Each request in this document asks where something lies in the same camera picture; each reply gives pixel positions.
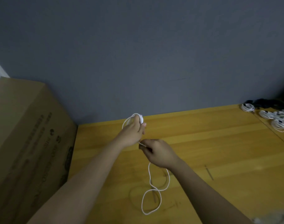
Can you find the person's right hand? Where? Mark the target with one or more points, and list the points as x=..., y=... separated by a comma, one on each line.
x=161, y=154

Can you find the person's left hand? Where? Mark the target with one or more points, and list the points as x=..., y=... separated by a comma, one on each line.
x=130, y=133

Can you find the person's left forearm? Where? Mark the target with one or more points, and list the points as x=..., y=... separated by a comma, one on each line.
x=72, y=189

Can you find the person's right forearm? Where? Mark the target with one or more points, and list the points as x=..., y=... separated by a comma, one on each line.
x=207, y=198

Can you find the plain brown cardboard box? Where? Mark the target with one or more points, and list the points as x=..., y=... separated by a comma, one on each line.
x=25, y=147

